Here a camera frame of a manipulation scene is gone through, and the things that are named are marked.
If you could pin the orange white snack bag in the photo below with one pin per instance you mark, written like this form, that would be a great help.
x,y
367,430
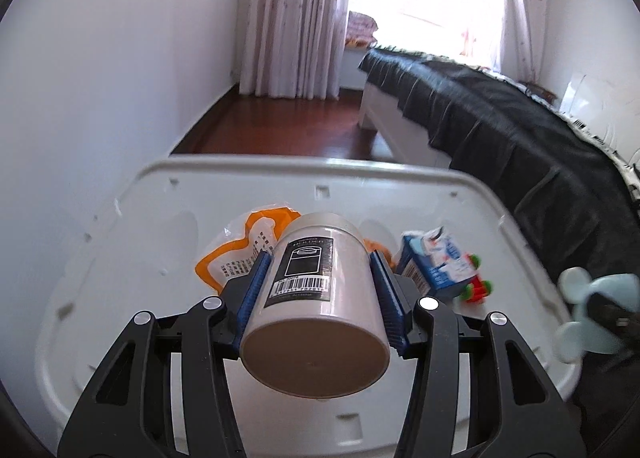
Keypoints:
x,y
235,258

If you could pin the folded pink bedding pile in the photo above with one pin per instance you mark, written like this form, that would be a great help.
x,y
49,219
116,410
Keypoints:
x,y
361,28

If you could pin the bed with black cover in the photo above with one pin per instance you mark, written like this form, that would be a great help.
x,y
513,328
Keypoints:
x,y
500,118

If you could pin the white bed headboard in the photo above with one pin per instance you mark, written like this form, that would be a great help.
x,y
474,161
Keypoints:
x,y
600,108

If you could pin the pale pink curtain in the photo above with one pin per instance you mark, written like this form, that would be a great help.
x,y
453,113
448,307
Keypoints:
x,y
295,13
527,3

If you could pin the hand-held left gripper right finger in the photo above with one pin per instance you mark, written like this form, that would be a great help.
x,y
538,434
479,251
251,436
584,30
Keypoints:
x,y
387,295

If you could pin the blue white milk carton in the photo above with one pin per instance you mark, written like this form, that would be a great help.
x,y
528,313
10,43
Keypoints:
x,y
435,263

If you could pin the red green toy car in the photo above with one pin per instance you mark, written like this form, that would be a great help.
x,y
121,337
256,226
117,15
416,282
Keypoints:
x,y
477,288

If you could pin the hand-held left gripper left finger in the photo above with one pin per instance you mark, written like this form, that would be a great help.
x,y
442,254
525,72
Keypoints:
x,y
252,288

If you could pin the light blue handheld fan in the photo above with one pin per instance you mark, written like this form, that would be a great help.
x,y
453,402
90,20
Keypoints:
x,y
575,288

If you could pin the white bed frame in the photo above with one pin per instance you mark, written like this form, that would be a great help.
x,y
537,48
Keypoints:
x,y
385,123

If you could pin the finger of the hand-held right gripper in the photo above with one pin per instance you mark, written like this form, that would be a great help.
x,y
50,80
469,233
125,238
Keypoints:
x,y
612,318

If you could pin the beige jar with black label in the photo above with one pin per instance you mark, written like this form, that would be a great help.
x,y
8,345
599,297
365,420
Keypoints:
x,y
345,298

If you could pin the white plastic storage bin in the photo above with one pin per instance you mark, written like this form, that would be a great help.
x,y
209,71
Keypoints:
x,y
150,248

